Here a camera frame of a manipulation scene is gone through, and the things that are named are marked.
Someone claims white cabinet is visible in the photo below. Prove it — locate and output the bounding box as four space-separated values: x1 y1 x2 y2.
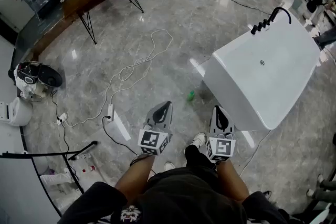
0 0 36 33

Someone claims white plastic bag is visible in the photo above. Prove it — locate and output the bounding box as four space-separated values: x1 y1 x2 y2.
39 172 82 193

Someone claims black-framed glass table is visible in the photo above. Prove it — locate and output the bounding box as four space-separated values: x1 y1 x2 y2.
0 141 98 218

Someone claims thin black cable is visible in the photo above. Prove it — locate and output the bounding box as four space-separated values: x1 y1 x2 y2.
49 89 70 153

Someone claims long white power cable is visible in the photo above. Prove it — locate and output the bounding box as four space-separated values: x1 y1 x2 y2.
62 29 174 128

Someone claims person's right forearm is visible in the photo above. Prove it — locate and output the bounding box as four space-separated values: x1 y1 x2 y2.
216 158 250 204

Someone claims white bathtub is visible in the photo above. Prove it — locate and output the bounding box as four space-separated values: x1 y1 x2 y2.
200 8 322 132

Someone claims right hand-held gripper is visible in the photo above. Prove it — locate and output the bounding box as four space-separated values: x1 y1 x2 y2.
206 105 236 164

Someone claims white power strip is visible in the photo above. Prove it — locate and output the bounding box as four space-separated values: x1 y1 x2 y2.
107 103 116 122

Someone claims white cable by bathtub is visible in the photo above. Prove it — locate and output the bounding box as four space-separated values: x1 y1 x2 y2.
237 129 272 177

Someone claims person's right shoe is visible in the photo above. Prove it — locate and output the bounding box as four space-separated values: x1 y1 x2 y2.
189 132 207 149

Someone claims black power cable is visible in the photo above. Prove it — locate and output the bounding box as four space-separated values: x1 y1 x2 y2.
102 115 139 157

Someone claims black round device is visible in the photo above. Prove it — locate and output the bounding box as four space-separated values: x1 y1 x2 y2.
37 65 64 89

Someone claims person's black clothing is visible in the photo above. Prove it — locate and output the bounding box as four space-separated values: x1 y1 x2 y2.
57 144 290 224

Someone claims small white wall adapter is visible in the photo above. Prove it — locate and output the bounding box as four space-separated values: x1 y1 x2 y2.
56 112 68 125

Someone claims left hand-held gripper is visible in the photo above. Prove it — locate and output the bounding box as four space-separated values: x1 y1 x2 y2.
138 101 174 157

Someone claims person's left forearm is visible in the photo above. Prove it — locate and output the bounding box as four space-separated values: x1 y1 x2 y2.
114 153 156 203

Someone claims black faucet spout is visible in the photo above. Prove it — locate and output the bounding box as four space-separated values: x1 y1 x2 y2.
269 6 292 26

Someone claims white rounded appliance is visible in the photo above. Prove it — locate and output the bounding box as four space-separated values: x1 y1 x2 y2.
0 97 34 127

